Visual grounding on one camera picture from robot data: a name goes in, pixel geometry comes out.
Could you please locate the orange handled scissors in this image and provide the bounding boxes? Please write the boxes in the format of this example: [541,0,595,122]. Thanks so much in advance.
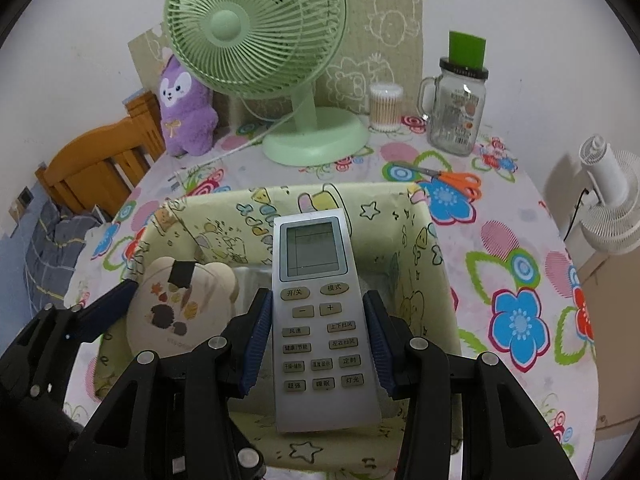
[390,160,483,200]

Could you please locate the cream round compact case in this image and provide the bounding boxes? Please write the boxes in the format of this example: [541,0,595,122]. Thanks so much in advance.
[126,256,240,356]

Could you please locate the yellow printed storage box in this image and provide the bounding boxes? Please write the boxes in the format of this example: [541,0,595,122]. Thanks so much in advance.
[85,182,463,471]

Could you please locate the black fan cable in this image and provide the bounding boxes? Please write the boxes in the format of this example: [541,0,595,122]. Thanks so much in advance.
[565,187,598,241]

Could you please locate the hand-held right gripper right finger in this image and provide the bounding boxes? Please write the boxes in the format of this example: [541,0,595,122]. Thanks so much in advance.
[362,290,581,480]

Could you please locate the cotton swab container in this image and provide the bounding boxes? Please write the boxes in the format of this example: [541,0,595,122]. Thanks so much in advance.
[369,82,404,132]

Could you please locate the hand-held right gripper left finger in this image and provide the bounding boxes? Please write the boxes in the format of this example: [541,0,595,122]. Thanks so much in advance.
[75,287,274,480]

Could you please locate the beige printed board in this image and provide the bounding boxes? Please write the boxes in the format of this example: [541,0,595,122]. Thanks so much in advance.
[127,0,425,131]

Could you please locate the white fan cable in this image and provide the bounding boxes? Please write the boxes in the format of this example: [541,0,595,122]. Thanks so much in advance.
[170,110,296,181]

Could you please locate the glass mug jar green lid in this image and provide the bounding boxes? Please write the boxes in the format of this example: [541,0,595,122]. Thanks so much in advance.
[417,31,490,157]

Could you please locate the grey plaid bedding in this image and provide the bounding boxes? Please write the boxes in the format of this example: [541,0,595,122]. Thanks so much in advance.
[22,200,108,306]

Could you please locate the beige door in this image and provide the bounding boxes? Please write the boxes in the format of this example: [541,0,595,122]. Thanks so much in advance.
[575,247,640,436]

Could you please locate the white standing fan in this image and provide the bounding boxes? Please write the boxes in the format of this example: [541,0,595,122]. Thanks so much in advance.
[577,134,640,261]

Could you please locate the grey remote control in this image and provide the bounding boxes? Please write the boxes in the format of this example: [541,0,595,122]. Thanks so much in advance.
[272,208,383,435]

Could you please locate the green desk fan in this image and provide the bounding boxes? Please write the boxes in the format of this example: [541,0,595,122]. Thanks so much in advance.
[162,0,369,166]

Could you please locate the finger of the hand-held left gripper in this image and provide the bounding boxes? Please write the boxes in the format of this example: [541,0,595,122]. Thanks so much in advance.
[0,280,140,401]

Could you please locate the purple plush toy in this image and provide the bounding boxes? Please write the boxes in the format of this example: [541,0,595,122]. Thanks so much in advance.
[158,55,219,157]

